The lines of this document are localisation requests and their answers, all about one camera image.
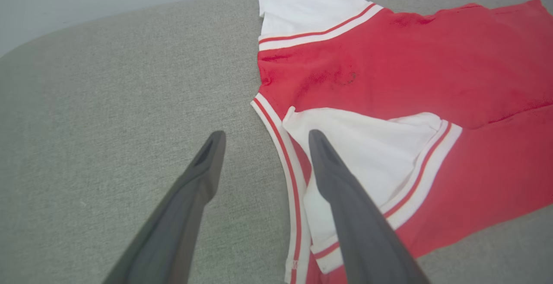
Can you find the red and white garment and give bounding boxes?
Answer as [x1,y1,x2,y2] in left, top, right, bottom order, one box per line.
[251,0,553,284]

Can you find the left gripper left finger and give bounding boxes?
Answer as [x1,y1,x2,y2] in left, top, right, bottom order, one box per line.
[103,130,227,284]

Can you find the grey fabric sofa cushion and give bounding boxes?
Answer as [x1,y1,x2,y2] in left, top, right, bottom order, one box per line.
[0,0,553,284]

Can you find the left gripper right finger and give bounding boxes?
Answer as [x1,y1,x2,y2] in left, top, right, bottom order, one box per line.
[308,129,431,284]

